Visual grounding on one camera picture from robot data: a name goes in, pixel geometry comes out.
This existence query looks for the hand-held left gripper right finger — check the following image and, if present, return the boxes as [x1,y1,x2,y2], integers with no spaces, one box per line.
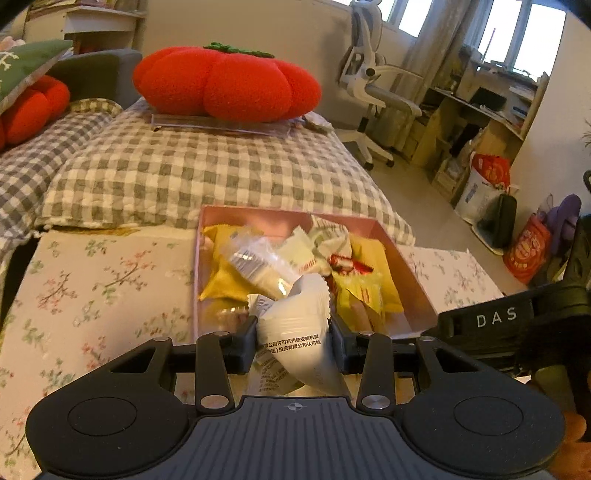
[329,316,491,412]

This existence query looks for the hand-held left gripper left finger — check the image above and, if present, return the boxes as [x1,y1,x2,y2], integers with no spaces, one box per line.
[99,316,258,414]

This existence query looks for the white text-printed snack packet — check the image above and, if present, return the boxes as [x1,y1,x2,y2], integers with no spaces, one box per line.
[247,273,352,398]

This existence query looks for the gold snack packet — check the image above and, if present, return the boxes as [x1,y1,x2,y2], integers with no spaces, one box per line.
[332,270,406,334]

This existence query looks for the yellow snack packet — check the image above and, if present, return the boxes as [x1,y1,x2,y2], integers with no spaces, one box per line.
[348,232,389,274]
[200,224,279,304]

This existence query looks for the translucent white snack packet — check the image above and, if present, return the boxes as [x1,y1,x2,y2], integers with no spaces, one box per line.
[228,230,302,302]

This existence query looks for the red candy packet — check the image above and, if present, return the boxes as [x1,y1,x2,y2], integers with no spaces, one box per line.
[328,252,376,278]

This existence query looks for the pink cardboard box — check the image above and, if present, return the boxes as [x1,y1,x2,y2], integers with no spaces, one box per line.
[191,205,439,348]

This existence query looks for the white packet with red label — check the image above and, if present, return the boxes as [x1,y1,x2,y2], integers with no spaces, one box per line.
[276,230,334,278]

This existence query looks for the white striped snack packet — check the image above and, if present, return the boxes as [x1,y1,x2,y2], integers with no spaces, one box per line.
[308,214,355,260]

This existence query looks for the orange red shopping bag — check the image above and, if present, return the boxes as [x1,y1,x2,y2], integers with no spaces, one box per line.
[502,213,553,285]

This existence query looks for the purple cloth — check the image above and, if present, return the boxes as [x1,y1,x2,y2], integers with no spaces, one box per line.
[546,193,583,256]

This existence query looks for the black bag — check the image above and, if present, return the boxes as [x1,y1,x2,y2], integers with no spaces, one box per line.
[477,191,519,253]

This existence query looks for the white bag with red print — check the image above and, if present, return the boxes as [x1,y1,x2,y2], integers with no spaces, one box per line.
[454,151,513,225]

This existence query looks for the grey checked cushion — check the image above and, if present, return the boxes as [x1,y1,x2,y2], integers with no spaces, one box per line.
[34,110,415,243]
[0,98,124,252]

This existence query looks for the wooden desk with shelves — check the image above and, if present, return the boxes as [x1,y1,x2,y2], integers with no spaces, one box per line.
[410,69,551,205]

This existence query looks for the clear acrylic tray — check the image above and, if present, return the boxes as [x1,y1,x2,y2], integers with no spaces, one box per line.
[151,111,297,140]

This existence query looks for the small beige pouch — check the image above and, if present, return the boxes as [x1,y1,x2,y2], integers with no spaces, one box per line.
[299,113,334,133]

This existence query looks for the large red tomato cushion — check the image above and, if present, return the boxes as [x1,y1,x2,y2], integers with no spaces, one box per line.
[132,42,323,124]

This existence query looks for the white office chair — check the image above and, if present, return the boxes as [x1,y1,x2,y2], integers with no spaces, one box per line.
[336,0,424,170]

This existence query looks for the window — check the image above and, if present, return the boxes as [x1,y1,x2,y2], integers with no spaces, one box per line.
[382,0,570,75]

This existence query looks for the beige curtain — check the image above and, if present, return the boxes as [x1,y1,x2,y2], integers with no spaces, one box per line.
[401,0,468,108]

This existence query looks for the grey sofa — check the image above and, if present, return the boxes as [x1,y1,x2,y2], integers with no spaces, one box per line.
[46,48,144,105]

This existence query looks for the small red tomato cushion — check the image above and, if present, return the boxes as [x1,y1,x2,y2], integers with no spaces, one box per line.
[0,75,72,151]

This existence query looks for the white side table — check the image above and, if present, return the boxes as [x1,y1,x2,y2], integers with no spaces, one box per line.
[61,9,147,52]

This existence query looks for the green pillow with white pattern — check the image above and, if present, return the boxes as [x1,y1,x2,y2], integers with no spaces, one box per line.
[0,39,75,117]

